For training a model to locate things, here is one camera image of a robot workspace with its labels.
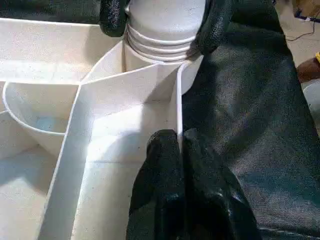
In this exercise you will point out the black plastic mat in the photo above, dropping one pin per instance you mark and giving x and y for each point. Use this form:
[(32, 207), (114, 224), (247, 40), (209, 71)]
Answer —
[(260, 125)]

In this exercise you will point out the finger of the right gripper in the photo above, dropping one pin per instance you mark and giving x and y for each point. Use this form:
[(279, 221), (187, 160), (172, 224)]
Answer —
[(112, 15), (215, 25)]

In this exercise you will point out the white plastic table top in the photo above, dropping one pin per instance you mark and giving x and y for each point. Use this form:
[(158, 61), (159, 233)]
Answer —
[(55, 100)]

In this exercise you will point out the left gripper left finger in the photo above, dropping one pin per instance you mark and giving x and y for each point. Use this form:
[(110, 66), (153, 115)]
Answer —
[(157, 195)]

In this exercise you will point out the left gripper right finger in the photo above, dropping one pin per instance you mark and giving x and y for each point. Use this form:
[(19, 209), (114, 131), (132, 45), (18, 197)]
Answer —
[(210, 200)]

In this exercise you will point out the white plastic table leg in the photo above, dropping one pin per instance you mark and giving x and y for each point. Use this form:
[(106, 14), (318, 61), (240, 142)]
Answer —
[(165, 25)]

